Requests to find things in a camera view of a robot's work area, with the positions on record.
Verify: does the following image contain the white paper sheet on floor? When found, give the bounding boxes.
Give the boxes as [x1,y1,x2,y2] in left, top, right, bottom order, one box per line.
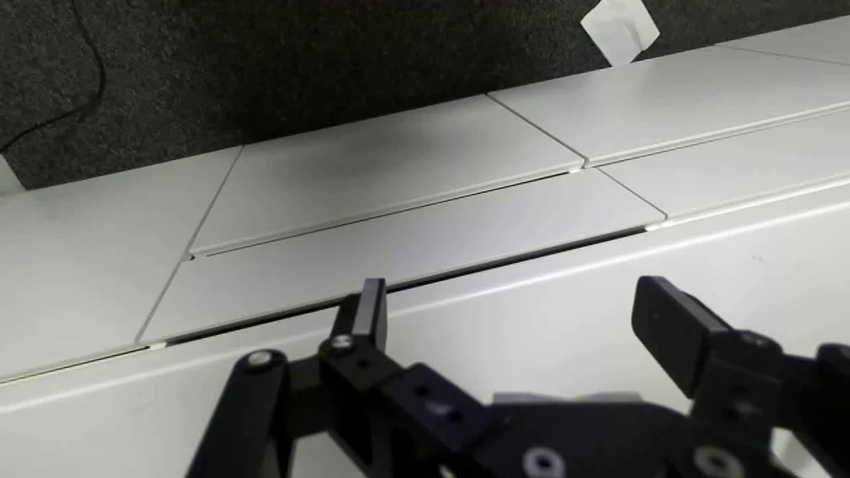
[582,0,662,67]

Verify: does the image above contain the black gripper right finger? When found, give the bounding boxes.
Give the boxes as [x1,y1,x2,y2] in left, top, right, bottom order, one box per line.
[633,277,779,399]

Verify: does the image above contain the white cabinet drawer fronts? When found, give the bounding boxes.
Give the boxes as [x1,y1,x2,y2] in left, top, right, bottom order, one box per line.
[0,15,850,478]

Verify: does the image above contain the black cable on floor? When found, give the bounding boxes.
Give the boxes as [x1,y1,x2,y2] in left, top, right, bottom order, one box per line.
[0,0,110,155]

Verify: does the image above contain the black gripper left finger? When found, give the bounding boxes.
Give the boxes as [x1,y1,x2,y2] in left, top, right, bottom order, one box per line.
[320,278,387,369]

